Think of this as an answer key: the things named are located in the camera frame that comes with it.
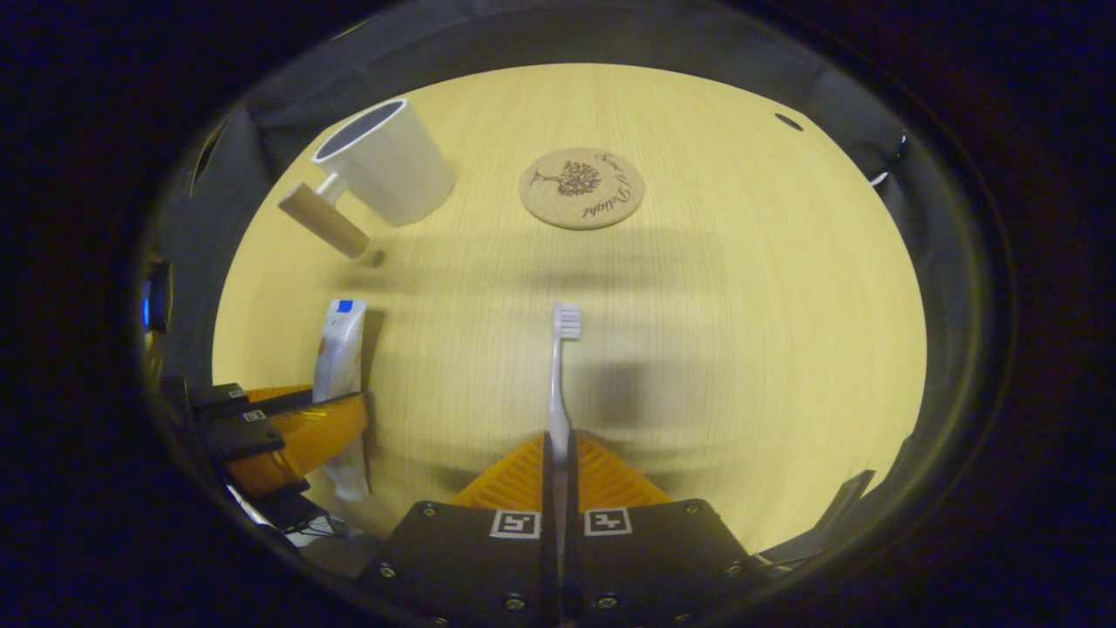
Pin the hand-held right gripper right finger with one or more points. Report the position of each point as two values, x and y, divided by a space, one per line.
573 558

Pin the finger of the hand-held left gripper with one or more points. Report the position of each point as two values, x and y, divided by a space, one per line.
218 397
235 436

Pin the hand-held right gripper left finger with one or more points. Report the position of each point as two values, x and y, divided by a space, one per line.
549 558

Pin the white toothpaste tube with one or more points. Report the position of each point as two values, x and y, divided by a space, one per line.
340 349

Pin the pink and white toothbrush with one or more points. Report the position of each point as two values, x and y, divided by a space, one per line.
558 384

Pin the round cork coaster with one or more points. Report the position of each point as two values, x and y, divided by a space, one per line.
581 205

